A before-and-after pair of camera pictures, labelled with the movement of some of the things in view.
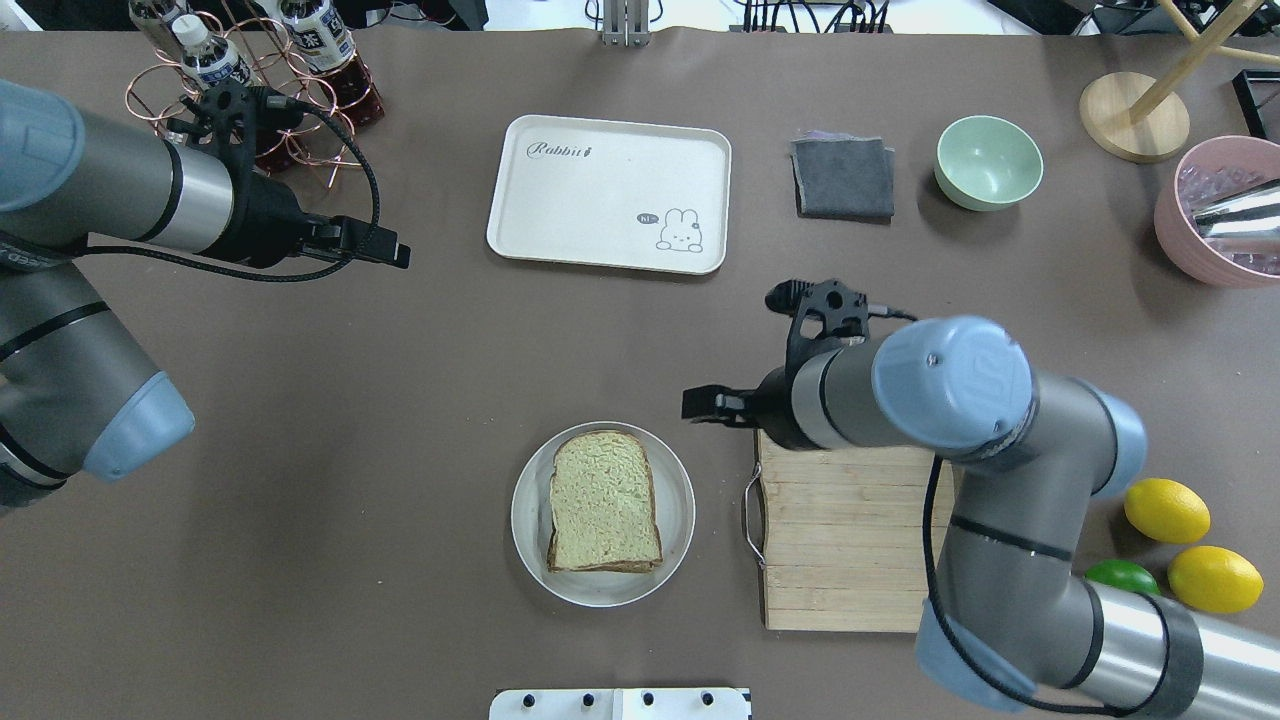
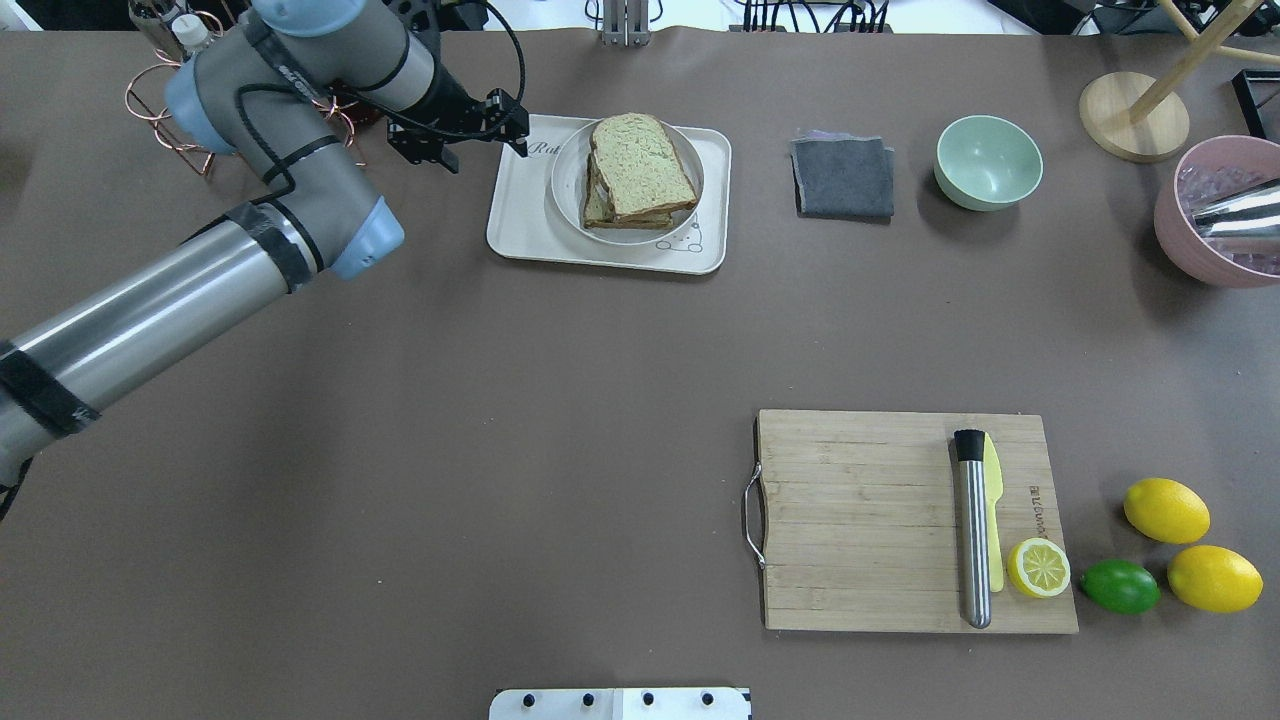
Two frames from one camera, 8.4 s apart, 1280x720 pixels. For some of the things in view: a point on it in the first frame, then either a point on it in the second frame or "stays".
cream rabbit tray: x=614 y=193 stays
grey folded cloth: x=843 y=177 stays
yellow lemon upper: x=1165 y=511 stays
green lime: x=1122 y=574 stays
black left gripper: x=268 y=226 -> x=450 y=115
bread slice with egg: x=604 y=558 -> x=601 y=211
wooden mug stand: x=1145 y=119 stays
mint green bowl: x=986 y=162 stays
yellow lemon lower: x=1215 y=579 stays
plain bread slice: x=603 y=515 -> x=641 y=169
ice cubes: x=1199 y=185 stays
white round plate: x=532 y=517 -> x=569 y=184
